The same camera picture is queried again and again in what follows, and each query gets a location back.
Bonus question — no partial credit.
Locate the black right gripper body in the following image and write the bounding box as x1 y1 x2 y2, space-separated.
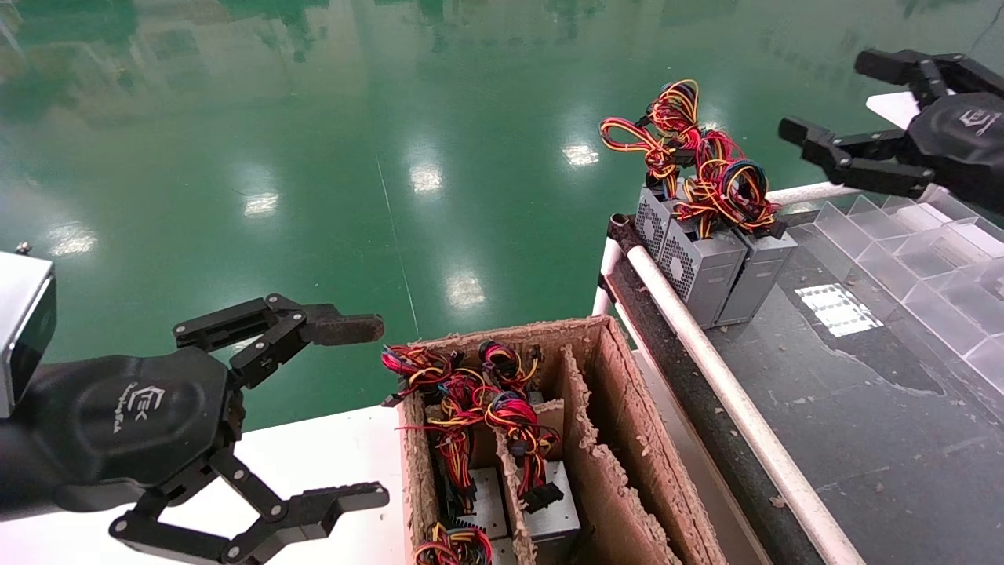
910 90 1004 210

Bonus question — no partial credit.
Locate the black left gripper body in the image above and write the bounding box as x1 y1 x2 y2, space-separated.
27 349 243 513

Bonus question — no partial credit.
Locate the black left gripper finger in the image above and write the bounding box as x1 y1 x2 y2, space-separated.
173 294 386 390
110 447 391 565

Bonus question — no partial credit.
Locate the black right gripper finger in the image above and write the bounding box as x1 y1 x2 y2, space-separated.
853 49 1004 108
778 118 936 199

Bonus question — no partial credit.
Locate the grey power supply with cables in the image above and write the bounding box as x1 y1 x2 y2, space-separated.
482 392 583 544
400 373 512 544
659 129 748 330
414 522 493 565
690 133 799 327
478 340 544 393
382 345 460 409
600 78 704 261

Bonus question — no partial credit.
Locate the white table board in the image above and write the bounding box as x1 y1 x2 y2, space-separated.
867 91 922 131

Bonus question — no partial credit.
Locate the clear acrylic divider tray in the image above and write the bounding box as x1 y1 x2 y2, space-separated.
812 192 1004 395

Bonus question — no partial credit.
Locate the short cardboard divider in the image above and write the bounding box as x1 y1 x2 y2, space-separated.
494 428 542 565

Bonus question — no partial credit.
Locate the white pipe leg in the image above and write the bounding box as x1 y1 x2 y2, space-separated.
592 238 625 317

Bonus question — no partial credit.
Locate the brown cardboard box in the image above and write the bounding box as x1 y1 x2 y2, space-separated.
396 316 730 565

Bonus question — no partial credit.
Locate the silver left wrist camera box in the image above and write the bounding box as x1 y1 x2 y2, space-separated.
0 250 57 419

